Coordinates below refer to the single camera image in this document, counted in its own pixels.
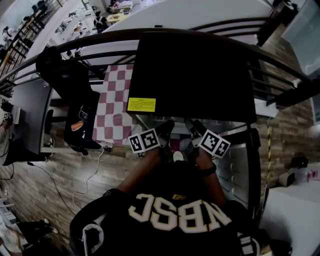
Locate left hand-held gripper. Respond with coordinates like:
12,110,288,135
127,119,176,157

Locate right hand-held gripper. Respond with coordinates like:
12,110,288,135
184,118,231,159

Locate black mini fridge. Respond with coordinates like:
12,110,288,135
126,31,263,222

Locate person's left forearm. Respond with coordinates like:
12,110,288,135
116,147,161,195

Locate person's right forearm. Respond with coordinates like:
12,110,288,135
196,149,228,207

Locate black wristband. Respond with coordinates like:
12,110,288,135
199,162,218,178

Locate person's white shoe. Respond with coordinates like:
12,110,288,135
172,150,185,163

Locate person's black lettered jersey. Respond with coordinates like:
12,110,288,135
69,159,293,256

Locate red white checkered tablecloth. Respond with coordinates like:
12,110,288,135
91,64,143,148

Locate yellow black striped tape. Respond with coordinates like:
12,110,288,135
266,124,273,186

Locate small black bag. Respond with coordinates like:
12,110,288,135
289,156,310,169

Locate white plastic bag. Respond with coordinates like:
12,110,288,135
278,166,320,188

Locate white table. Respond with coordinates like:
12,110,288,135
258,159,320,256

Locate black mesh office chair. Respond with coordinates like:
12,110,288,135
35,46,103,156

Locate black curved metal railing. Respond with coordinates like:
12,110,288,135
0,18,320,108

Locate grey desk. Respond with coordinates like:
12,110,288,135
9,78,68,157

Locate white power cable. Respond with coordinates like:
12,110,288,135
72,147,106,210

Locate thin black floor cable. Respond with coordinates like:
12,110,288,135
26,161,76,216

